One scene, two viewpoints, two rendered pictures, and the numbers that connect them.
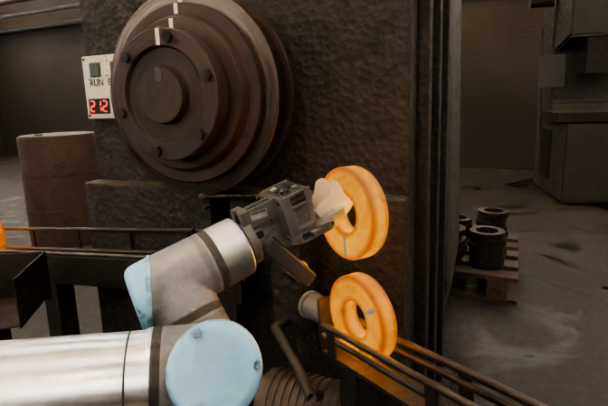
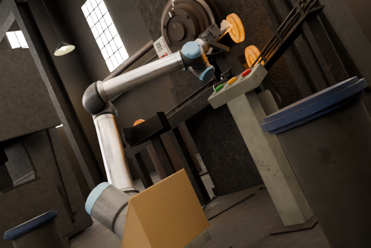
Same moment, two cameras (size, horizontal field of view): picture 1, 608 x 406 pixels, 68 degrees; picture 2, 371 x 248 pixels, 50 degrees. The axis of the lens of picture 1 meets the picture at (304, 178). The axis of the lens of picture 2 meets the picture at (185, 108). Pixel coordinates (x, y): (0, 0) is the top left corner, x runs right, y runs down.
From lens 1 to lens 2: 1.59 m
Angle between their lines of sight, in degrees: 25
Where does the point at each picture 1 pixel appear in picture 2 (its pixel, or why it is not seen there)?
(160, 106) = (178, 35)
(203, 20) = (181, 3)
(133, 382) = (177, 55)
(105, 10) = (154, 22)
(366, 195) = (232, 18)
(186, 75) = (182, 21)
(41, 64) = (135, 112)
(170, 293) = not seen: hidden behind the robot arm
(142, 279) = not seen: hidden behind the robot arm
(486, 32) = not seen: outside the picture
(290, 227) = (213, 34)
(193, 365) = (186, 48)
